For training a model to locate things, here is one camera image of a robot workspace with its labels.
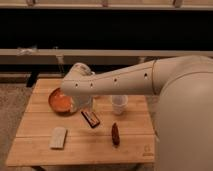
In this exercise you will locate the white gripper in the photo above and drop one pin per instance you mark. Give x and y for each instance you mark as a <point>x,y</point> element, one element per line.
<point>81,101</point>

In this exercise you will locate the dark rectangular eraser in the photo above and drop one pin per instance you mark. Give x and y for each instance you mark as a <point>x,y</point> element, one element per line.
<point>91,118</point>

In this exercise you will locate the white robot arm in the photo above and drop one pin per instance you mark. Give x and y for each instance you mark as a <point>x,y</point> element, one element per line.
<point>184,116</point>

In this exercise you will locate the white sponge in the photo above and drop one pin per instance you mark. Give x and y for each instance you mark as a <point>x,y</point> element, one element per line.
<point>58,138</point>

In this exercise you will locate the orange bowl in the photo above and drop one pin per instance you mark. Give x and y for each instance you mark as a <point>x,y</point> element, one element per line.
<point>60,103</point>

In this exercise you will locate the clear plastic cup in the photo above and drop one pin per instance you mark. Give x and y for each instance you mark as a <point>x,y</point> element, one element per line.
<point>119,103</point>

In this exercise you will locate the wooden table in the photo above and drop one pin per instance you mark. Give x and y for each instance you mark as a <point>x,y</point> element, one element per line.
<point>83,144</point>

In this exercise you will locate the brown elongated object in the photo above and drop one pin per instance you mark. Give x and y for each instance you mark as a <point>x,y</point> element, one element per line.
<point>115,134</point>

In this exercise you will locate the grey metal rail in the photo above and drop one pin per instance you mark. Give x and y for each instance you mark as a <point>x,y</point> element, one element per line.
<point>33,56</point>

